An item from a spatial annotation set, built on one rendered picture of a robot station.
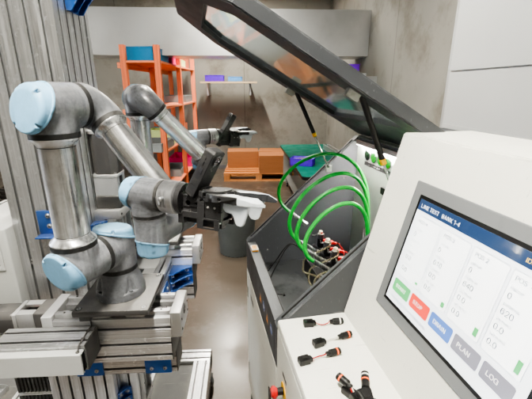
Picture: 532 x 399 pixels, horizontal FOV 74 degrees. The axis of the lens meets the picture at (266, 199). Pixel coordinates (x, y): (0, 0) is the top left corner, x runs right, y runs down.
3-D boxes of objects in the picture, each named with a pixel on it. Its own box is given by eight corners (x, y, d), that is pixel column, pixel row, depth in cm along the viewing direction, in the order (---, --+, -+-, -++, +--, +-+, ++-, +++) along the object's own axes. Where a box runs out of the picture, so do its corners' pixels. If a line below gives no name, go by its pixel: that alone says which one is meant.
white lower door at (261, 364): (248, 378, 200) (246, 270, 179) (252, 377, 201) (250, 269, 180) (271, 504, 139) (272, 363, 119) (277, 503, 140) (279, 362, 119)
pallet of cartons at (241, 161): (289, 169, 751) (289, 147, 737) (294, 180, 663) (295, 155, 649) (226, 170, 743) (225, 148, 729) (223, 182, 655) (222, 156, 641)
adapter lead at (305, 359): (300, 367, 92) (300, 360, 91) (297, 361, 94) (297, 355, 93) (341, 355, 95) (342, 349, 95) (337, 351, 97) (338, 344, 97)
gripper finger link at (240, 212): (264, 229, 69) (229, 221, 74) (266, 199, 68) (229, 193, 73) (254, 233, 66) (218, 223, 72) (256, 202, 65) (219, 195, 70)
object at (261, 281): (248, 271, 178) (247, 241, 173) (256, 270, 179) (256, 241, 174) (274, 359, 120) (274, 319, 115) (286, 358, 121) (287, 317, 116)
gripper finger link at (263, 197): (277, 220, 77) (235, 216, 78) (279, 193, 76) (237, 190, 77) (275, 223, 74) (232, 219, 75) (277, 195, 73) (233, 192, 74)
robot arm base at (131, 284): (88, 305, 108) (83, 275, 105) (106, 279, 122) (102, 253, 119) (138, 303, 109) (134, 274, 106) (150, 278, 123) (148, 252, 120)
